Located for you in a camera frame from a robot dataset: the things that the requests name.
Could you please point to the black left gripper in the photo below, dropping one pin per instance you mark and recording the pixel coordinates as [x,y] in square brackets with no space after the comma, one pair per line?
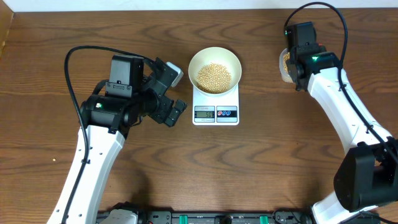
[160,113]

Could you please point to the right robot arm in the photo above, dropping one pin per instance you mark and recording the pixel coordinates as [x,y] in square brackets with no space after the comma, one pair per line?
[367,176]

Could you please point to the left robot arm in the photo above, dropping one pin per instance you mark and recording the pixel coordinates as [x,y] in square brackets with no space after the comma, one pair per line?
[136,88]

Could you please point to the white digital kitchen scale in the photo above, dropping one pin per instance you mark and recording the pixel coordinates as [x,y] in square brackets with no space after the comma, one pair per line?
[216,109]

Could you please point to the cream round bowl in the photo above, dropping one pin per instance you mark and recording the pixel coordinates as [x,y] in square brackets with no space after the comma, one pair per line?
[215,71]

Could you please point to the clear plastic container of soybeans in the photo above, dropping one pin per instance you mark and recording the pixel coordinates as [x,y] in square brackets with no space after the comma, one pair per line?
[284,56]

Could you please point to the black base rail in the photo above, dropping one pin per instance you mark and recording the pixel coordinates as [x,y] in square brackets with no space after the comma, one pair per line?
[130,213]

